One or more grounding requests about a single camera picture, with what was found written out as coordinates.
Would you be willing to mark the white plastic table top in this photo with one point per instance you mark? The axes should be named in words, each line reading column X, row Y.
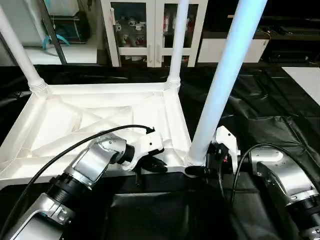
column 90, row 115

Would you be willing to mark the white plastic table leg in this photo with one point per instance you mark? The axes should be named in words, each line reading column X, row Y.
column 177, row 40
column 225, row 75
column 22, row 55

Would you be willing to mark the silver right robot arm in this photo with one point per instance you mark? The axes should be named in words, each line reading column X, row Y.
column 285, row 175

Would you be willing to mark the black work mat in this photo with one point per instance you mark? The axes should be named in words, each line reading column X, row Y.
column 260, row 105

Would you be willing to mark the white drawer unit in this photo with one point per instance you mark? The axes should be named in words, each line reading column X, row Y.
column 235, row 50

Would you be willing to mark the white glass door cabinet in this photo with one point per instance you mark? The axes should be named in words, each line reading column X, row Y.
column 150, row 30

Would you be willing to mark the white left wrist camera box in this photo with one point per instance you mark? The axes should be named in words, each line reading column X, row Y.
column 147, row 147

